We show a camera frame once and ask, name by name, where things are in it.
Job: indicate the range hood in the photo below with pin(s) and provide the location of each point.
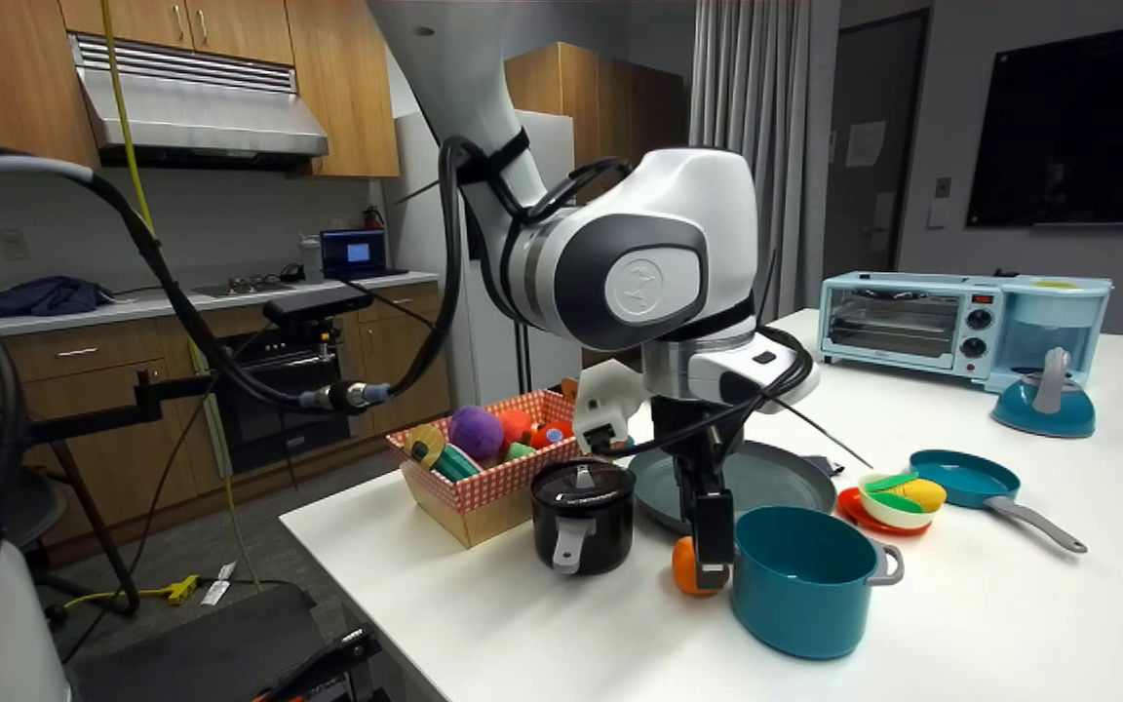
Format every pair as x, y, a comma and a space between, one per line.
193, 102

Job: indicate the grey round pan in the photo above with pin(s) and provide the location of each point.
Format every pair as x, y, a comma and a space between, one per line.
753, 478

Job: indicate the purple plush ball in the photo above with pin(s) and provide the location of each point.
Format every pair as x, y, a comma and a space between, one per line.
475, 433

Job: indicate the orange ball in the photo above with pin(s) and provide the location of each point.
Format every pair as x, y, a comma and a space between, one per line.
682, 566

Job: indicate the teal frying pan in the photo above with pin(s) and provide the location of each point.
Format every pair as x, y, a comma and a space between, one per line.
982, 484

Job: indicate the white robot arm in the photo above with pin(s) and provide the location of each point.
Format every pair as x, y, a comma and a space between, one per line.
661, 263

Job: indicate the red checkered cardboard box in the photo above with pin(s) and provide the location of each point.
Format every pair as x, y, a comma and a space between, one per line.
501, 495

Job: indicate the small black lidded pot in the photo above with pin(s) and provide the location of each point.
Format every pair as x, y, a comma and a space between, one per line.
581, 518

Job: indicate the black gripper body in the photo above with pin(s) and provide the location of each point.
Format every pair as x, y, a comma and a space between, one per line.
692, 440

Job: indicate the toy taco on red plate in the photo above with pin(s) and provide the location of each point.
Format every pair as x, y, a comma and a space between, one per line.
895, 505

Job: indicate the light blue toaster oven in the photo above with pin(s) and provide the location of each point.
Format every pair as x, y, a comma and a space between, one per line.
961, 327

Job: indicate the teal cooking pot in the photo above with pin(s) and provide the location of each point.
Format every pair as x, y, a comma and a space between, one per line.
799, 584

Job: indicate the teal striped plush toy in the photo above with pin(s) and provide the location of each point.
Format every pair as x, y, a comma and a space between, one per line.
453, 465

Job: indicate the red plush toy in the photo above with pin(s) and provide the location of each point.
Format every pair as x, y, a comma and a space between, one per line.
529, 432

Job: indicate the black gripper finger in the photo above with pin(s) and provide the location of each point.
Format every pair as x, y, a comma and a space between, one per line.
712, 530

